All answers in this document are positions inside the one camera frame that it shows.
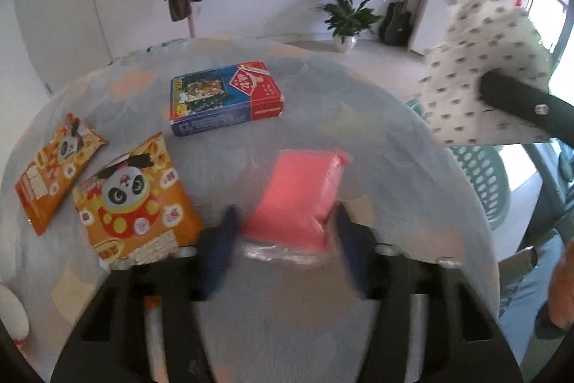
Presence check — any white door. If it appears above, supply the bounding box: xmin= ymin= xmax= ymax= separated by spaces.
xmin=14 ymin=0 xmax=112 ymax=94

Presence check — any teal plastic laundry basket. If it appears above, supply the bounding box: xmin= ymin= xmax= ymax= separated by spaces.
xmin=405 ymin=97 xmax=513 ymax=232

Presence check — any blue red tiger card box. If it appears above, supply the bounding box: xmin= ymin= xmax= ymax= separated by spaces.
xmin=170 ymin=61 xmax=284 ymax=137

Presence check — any potted green plant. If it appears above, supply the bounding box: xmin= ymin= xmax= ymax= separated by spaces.
xmin=313 ymin=0 xmax=382 ymax=53

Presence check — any small orange panda snack bag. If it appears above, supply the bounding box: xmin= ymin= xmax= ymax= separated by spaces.
xmin=15 ymin=113 xmax=108 ymax=236

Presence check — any black acoustic guitar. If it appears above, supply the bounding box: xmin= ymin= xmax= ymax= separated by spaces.
xmin=378 ymin=0 xmax=411 ymax=47

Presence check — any white dotted tissue pack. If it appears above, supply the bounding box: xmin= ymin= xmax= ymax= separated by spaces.
xmin=420 ymin=0 xmax=552 ymax=147

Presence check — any large orange panda snack bag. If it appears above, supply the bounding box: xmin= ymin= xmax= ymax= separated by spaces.
xmin=72 ymin=133 xmax=204 ymax=266

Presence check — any pink plastic packet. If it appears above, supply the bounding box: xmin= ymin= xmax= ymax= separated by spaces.
xmin=242 ymin=149 xmax=352 ymax=254

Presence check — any person's right hand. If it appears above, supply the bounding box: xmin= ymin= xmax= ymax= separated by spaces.
xmin=548 ymin=242 xmax=574 ymax=330

